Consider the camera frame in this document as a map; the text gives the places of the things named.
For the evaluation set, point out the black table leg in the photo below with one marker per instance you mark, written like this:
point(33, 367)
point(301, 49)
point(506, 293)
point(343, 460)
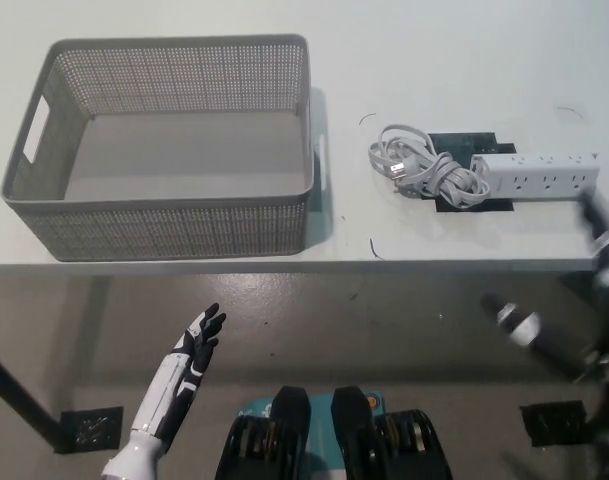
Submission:
point(19, 390)

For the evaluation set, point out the black tape patch on table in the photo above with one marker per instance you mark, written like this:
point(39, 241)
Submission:
point(459, 142)

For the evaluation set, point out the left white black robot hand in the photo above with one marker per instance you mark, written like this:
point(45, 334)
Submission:
point(181, 370)

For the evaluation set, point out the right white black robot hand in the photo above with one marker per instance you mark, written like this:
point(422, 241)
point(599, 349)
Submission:
point(526, 327)

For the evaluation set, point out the grey perforated plastic basket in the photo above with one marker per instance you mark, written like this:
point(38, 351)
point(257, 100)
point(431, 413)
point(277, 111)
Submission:
point(184, 150)

